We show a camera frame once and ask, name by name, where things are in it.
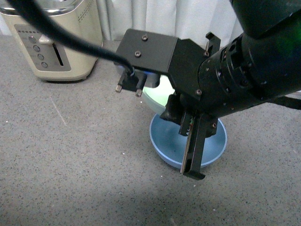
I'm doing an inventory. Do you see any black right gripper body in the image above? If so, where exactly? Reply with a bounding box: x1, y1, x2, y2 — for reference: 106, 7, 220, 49
159, 33, 254, 137

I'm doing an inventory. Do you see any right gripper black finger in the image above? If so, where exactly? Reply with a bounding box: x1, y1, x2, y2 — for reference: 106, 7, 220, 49
180, 111, 205, 180

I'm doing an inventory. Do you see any green bowl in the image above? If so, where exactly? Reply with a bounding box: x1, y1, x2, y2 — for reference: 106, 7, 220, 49
142, 75, 175, 115

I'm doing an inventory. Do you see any blue bowl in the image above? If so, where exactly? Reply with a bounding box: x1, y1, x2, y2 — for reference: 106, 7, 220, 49
150, 114, 228, 169

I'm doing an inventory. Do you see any white curtain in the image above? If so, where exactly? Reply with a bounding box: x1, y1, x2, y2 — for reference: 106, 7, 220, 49
97, 0, 243, 47

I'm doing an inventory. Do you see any cream and steel toaster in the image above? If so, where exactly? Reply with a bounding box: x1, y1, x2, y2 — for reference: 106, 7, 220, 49
0, 0, 103, 81

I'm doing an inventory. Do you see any black camera mount box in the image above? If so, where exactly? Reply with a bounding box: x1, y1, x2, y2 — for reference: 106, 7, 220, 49
115, 29, 178, 97

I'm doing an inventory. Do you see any black cable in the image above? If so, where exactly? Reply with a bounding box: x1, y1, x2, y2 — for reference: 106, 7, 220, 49
4, 0, 136, 77

